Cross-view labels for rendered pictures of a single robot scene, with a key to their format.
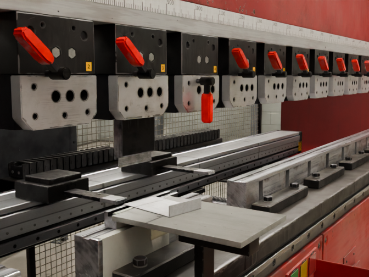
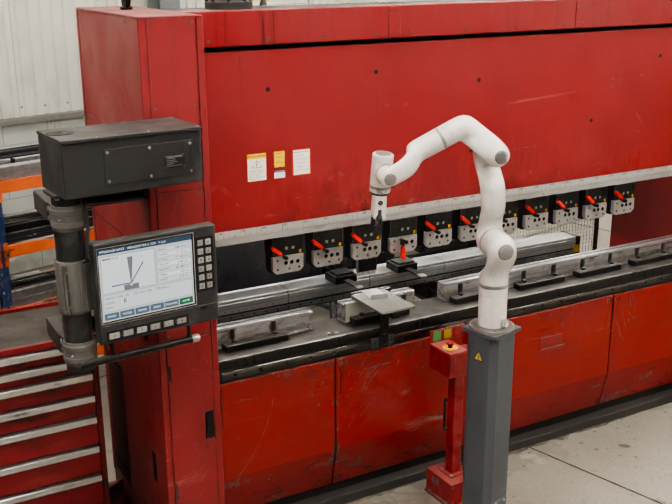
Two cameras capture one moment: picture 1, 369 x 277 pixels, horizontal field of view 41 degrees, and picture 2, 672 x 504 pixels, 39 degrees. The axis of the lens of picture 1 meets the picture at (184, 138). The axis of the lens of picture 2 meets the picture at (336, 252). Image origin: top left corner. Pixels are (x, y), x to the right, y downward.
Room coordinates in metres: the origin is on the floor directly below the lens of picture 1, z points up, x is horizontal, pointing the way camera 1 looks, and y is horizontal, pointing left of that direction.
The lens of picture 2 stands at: (-2.86, -1.71, 2.50)
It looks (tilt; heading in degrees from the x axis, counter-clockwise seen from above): 17 degrees down; 27
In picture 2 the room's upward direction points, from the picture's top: straight up
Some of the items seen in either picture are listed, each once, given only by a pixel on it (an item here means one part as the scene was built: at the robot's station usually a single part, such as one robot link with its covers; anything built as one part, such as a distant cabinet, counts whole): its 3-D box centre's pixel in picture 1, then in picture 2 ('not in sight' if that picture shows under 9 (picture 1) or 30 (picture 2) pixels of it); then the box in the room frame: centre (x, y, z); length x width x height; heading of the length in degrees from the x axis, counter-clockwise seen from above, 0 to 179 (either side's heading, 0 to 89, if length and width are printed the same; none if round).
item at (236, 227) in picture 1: (199, 217); (383, 301); (0.88, -0.03, 1.00); 0.26 x 0.18 x 0.01; 56
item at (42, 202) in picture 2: not in sight; (97, 199); (-0.27, 0.59, 1.67); 0.40 x 0.24 x 0.07; 146
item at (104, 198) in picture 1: (76, 188); (348, 279); (1.05, 0.23, 1.01); 0.26 x 0.12 x 0.05; 56
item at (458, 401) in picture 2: not in sight; (454, 420); (1.04, -0.33, 0.39); 0.05 x 0.05 x 0.54; 58
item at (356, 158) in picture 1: (354, 160); (597, 269); (2.10, -0.73, 0.89); 0.30 x 0.05 x 0.03; 146
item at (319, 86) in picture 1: (310, 73); (531, 211); (1.77, -0.45, 1.26); 0.15 x 0.09 x 0.17; 146
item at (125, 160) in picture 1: (135, 140); (366, 265); (0.96, 0.10, 1.13); 0.10 x 0.02 x 0.10; 146
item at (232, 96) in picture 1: (229, 73); (434, 227); (1.27, -0.11, 1.26); 0.15 x 0.09 x 0.17; 146
